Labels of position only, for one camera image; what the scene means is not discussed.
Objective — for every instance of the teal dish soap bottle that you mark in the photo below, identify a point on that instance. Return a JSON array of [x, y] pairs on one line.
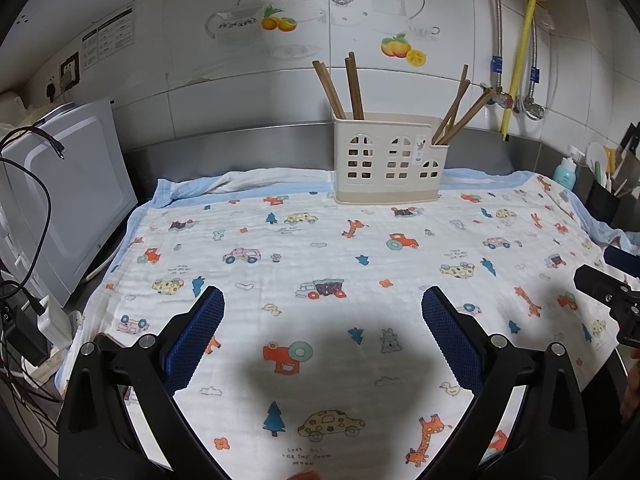
[[565, 172]]

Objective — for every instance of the cream plastic utensil holder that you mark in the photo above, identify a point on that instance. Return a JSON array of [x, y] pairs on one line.
[[385, 170]]

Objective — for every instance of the wall power outlet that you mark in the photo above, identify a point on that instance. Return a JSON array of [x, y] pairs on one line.
[[70, 69]]

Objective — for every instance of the wall label sticker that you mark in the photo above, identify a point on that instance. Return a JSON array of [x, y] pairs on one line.
[[107, 40]]

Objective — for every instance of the white spatula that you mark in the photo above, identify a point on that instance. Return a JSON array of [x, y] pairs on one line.
[[596, 160]]

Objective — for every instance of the black power adapter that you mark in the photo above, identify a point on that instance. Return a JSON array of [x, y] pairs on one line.
[[27, 335]]

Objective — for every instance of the white power strip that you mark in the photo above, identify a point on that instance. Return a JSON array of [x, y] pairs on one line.
[[50, 360]]

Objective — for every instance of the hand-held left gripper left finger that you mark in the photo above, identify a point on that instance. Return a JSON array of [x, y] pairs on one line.
[[197, 335]]

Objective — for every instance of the person's right hand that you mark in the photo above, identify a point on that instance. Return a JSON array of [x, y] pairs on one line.
[[632, 390]]

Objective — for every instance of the white appliance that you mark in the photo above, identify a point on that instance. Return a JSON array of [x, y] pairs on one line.
[[75, 185]]

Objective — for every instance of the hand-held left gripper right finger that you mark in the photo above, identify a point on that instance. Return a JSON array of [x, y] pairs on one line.
[[450, 335]]

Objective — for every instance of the white charger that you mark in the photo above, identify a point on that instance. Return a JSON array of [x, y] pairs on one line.
[[52, 322]]

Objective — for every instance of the printed cartoon cloth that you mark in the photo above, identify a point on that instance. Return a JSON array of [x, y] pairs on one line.
[[325, 270]]

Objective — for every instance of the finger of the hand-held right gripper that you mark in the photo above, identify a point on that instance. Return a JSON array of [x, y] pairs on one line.
[[600, 282], [622, 260]]

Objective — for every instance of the steel water valve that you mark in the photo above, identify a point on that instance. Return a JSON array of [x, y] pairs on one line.
[[532, 108]]

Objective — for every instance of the black utensil container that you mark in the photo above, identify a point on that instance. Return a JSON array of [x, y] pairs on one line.
[[602, 205]]

